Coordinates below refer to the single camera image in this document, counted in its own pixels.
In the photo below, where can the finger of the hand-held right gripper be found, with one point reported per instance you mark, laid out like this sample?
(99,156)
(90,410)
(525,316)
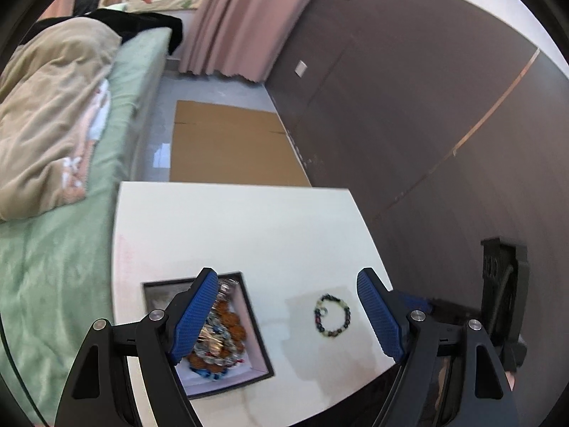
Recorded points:
(438,309)

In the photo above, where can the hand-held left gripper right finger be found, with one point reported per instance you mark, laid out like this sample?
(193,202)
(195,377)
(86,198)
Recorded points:
(380,316)

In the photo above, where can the white low table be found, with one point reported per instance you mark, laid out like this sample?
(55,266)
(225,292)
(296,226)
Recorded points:
(249,231)

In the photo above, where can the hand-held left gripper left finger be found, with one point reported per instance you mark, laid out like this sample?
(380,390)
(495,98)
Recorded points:
(195,316)

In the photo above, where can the bed with green sheet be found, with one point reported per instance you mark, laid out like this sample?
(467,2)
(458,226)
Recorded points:
(58,249)

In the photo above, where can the dark wooden wardrobe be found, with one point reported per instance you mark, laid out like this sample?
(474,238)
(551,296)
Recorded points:
(422,120)

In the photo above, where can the beige blanket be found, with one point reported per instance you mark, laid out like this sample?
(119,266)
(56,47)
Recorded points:
(49,111)

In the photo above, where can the black jewelry box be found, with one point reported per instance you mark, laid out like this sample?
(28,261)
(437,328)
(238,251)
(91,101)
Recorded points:
(262,364)

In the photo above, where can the flat cardboard sheet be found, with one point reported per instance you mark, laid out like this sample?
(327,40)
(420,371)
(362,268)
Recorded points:
(231,142)

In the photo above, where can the black garment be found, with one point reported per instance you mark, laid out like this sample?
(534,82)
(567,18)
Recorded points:
(142,21)

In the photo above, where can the silver bangle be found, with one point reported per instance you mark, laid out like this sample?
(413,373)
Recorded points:
(226,285)

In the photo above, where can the white wall switch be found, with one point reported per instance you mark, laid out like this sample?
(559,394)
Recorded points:
(301,68)

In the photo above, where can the pink curtain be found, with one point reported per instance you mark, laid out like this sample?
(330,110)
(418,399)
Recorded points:
(242,18)

